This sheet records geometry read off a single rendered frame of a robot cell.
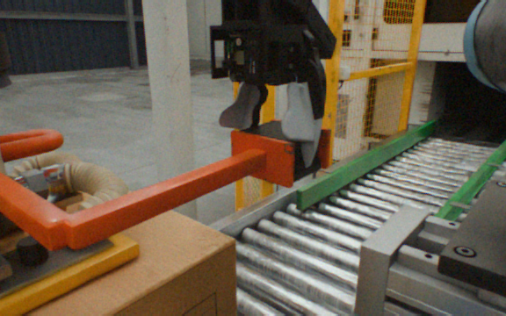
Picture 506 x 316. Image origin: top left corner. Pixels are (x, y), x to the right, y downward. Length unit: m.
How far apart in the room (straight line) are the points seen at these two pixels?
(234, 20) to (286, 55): 0.06
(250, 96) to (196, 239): 0.21
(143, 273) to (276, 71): 0.28
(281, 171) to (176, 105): 1.48
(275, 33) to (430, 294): 0.29
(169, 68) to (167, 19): 0.21
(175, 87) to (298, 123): 1.49
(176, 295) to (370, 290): 0.22
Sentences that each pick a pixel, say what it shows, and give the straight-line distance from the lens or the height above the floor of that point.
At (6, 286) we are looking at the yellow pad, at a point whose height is 0.97.
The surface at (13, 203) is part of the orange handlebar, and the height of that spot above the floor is 1.09.
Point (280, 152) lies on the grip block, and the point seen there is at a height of 1.09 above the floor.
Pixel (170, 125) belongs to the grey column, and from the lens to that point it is 1.88.
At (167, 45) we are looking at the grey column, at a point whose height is 1.15.
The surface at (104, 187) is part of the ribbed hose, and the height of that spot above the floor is 1.03.
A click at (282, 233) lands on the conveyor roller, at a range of 1.37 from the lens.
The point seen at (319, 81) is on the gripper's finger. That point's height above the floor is 1.16.
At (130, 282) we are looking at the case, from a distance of 0.47.
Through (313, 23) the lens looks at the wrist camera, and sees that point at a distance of 0.44.
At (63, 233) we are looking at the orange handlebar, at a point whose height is 1.08.
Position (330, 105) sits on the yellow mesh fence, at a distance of 1.90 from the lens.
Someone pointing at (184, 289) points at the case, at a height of 0.92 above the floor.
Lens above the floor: 1.21
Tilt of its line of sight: 19 degrees down
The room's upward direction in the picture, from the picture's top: straight up
